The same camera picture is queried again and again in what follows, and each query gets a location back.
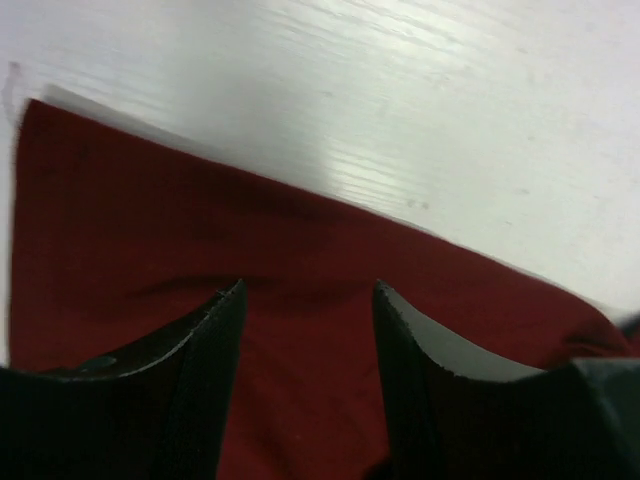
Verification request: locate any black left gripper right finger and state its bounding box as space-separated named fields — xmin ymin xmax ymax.
xmin=372 ymin=283 xmax=639 ymax=479

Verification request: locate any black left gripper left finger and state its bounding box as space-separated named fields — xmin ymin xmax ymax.
xmin=1 ymin=282 xmax=247 ymax=479

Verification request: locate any dark red t-shirt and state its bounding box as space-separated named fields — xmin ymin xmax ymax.
xmin=6 ymin=100 xmax=639 ymax=479

